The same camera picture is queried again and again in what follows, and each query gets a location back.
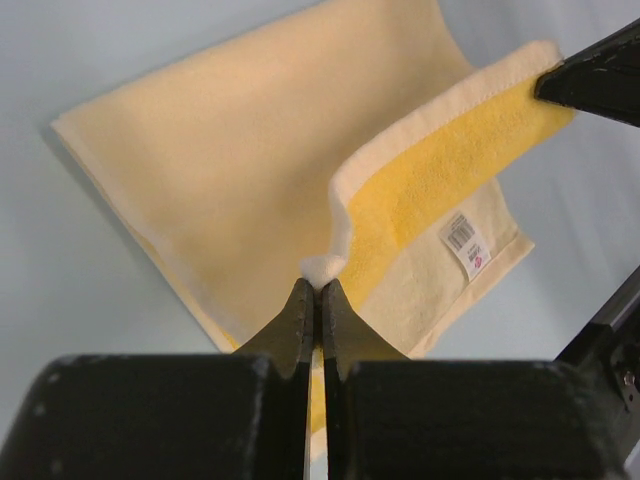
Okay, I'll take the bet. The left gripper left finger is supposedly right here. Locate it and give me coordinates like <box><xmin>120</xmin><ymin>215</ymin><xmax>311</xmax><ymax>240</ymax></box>
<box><xmin>17</xmin><ymin>280</ymin><xmax>314</xmax><ymax>479</ymax></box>

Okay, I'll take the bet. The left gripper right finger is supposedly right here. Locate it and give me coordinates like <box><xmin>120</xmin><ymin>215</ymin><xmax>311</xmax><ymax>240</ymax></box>
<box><xmin>321</xmin><ymin>281</ymin><xmax>625</xmax><ymax>479</ymax></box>

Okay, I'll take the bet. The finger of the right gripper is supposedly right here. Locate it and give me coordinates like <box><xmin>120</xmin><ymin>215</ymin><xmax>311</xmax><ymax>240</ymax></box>
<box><xmin>534</xmin><ymin>22</ymin><xmax>640</xmax><ymax>127</ymax></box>

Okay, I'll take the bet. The yellow cream towel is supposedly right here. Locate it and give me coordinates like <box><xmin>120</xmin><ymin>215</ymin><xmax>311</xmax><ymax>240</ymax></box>
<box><xmin>48</xmin><ymin>0</ymin><xmax>581</xmax><ymax>451</ymax></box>

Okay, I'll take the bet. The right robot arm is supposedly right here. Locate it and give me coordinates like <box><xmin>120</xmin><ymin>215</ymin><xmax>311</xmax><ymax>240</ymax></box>
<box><xmin>534</xmin><ymin>20</ymin><xmax>639</xmax><ymax>432</ymax></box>

